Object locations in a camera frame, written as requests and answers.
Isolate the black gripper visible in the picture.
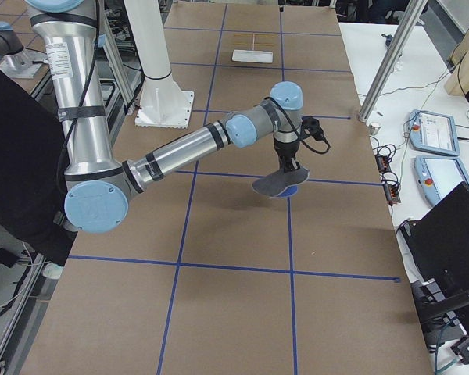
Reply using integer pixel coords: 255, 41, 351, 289
274, 140, 301, 173

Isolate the grey blue towel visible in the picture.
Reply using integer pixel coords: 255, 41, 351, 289
252, 167, 310, 198

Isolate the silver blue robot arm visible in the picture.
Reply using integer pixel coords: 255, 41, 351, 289
0, 21, 47, 79
28, 1, 309, 233

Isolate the white wooden towel rack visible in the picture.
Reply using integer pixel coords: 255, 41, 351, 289
231, 33, 274, 64

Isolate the small silver cylinder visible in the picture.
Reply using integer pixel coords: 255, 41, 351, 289
368, 122, 381, 136

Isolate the black adapter with orange plugs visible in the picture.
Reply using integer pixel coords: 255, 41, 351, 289
375, 155, 392, 173

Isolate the lower blue teach pendant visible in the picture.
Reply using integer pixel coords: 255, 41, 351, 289
414, 155, 469, 206

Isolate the blue teach pendant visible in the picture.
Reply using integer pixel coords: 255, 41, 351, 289
405, 109, 460, 156
414, 155, 469, 206

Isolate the upper blue teach pendant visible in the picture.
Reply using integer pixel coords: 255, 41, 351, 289
405, 109, 460, 156

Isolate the black monitor on stand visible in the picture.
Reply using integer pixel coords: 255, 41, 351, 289
400, 182, 469, 336

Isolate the person in black clothes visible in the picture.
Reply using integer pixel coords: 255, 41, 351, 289
0, 70, 73, 280

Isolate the black camera cable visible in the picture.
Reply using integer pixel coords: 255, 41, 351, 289
263, 96, 331, 155

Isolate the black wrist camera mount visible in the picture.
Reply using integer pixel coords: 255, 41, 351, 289
301, 116, 326, 142

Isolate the white camera pillar with base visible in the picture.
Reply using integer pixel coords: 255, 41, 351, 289
124, 0, 195, 129

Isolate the aluminium frame post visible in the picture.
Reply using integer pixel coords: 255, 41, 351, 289
358, 0, 428, 123

